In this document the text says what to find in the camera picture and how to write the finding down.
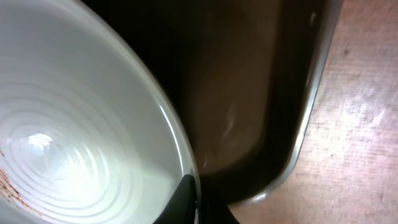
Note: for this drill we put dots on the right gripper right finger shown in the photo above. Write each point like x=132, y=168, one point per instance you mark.
x=213, y=210

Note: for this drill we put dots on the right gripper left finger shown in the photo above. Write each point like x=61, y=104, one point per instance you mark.
x=182, y=206

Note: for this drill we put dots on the pale blue plate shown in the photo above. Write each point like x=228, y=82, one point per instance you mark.
x=87, y=133

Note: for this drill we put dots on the brown plastic serving tray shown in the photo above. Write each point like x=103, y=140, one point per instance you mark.
x=241, y=75

